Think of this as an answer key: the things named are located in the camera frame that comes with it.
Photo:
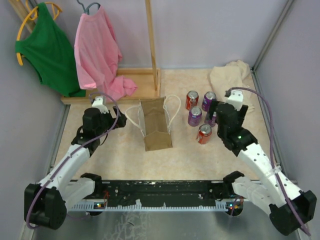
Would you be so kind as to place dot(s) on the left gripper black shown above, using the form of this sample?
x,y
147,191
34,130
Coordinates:
x,y
121,121

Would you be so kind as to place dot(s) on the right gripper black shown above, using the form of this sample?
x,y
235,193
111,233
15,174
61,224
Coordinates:
x,y
241,113

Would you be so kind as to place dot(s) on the purple can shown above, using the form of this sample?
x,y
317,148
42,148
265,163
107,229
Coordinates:
x,y
207,100
194,116
208,120

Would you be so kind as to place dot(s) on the red can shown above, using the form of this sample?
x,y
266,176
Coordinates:
x,y
192,98
204,134

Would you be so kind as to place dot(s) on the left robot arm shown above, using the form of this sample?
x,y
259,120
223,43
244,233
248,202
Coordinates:
x,y
47,203

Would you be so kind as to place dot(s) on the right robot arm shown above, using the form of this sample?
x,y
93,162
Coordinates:
x,y
289,208

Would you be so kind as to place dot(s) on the brown canvas tote bag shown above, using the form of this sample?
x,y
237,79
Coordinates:
x,y
152,118

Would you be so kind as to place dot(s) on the beige cloth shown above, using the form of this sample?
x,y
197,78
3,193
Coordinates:
x,y
233,74

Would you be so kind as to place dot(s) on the wooden clothes rack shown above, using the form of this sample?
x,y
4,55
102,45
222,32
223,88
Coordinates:
x,y
148,80

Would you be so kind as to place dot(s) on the pink shirt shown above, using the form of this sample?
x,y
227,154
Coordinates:
x,y
97,56

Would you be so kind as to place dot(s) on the green tank top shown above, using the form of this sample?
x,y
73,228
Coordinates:
x,y
51,54

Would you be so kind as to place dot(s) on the grey hanger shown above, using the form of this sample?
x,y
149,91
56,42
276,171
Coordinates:
x,y
86,9

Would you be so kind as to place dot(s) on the yellow hanger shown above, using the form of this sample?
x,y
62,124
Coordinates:
x,y
31,16

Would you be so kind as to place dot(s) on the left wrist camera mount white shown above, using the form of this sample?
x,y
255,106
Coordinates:
x,y
99,103

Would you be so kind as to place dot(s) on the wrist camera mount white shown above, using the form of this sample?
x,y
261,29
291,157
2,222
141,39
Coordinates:
x,y
99,103
234,98

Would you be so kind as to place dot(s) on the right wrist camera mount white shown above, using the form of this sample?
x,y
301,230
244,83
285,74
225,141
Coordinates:
x,y
234,98

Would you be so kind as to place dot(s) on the aluminium frame rail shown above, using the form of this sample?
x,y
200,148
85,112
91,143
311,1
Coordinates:
x,y
273,34

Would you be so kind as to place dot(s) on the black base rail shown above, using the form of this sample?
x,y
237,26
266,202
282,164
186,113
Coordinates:
x,y
158,193

